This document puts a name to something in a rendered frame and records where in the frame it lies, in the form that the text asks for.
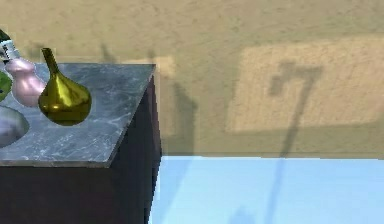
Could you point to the dark cabinet with marble top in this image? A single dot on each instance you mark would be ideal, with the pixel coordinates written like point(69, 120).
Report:
point(100, 133)

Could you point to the gold metal vase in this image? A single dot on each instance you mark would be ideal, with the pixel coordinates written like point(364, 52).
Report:
point(63, 100)

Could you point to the pink gourd-shaped vase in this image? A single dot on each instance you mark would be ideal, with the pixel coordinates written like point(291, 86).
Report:
point(25, 83)

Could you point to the silver metal bowl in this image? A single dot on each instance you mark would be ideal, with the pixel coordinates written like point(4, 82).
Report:
point(10, 126)

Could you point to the green round object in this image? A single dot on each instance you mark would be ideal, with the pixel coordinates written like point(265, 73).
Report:
point(4, 86)

